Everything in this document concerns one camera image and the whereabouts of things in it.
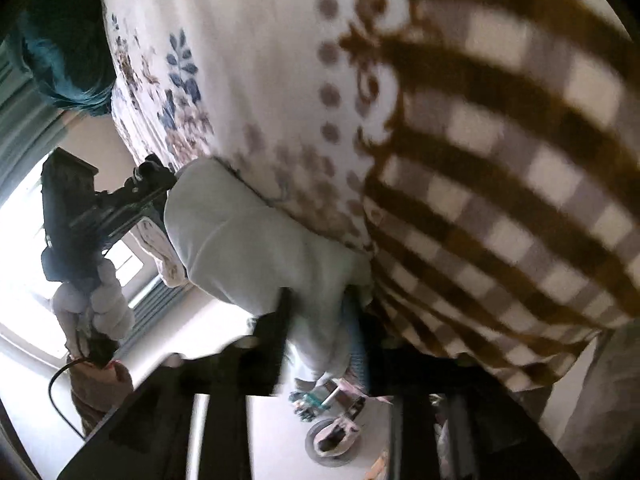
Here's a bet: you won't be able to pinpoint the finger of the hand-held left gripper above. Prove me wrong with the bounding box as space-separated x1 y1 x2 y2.
131 156 177 201

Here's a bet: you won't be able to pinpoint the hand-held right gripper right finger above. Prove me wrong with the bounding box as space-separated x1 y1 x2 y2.
342 295 576 480

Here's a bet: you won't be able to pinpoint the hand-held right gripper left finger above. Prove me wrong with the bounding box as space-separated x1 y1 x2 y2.
57 285 294 480

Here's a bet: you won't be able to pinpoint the light green pants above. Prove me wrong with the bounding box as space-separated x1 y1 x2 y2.
162 157 374 387

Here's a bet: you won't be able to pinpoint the person's left forearm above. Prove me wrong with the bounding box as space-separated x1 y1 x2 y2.
67 352 135 439

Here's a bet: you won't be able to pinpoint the person's left hand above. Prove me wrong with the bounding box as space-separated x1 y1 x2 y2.
52 261 137 357

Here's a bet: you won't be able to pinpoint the teal shelf cart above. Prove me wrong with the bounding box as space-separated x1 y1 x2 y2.
289 377 397 413

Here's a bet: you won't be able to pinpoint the grey-blue striped curtain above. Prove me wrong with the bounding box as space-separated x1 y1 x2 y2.
0 35 67 201
122 274 202 357

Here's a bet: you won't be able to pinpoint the teal quilt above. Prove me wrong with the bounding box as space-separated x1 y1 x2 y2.
10 0 119 119

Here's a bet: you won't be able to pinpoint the floral bed blanket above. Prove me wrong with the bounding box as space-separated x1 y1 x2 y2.
100 0 640 397

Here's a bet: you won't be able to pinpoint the black cable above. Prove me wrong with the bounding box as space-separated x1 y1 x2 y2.
47 354 89 439

